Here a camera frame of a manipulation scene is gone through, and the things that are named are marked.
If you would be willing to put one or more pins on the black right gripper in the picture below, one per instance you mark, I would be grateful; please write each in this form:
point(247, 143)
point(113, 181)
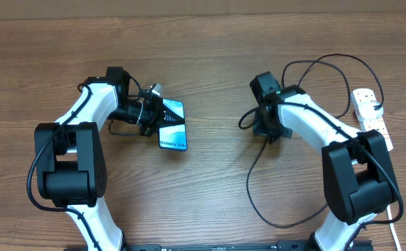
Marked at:
point(260, 130)

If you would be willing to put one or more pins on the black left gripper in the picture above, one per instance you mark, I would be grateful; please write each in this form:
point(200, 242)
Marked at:
point(158, 113)

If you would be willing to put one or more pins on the blue Galaxy smartphone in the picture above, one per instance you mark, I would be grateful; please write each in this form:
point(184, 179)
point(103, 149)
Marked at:
point(173, 137)

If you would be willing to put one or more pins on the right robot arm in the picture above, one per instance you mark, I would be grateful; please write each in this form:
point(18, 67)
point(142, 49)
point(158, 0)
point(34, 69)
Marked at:
point(358, 177)

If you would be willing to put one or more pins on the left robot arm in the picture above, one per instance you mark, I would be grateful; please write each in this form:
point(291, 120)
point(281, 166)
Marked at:
point(69, 174)

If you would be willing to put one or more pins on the white charger plug adapter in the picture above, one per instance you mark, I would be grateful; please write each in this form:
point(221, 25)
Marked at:
point(369, 110)

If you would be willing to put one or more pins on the white power strip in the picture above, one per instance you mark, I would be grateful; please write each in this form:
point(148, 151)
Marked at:
point(367, 95)

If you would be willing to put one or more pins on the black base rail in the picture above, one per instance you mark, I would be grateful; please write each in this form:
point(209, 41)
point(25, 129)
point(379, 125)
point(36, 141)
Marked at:
point(217, 247)

